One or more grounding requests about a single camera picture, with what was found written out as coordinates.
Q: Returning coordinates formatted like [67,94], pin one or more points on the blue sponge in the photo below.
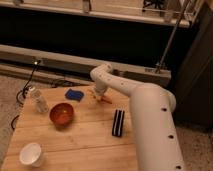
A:
[74,95]

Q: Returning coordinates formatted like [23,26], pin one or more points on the white paper cup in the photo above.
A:
[32,155]

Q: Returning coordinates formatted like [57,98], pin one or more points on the clear plastic bottle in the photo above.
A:
[38,100]

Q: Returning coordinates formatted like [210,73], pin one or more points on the black white striped block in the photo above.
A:
[118,121]

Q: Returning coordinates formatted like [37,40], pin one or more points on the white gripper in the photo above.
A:
[99,93]

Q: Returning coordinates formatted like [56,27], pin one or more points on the red-brown bowl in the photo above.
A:
[61,114]

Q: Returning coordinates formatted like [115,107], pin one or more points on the metal pole stand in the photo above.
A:
[160,64]

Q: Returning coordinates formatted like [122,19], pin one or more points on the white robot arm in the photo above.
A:
[151,108]

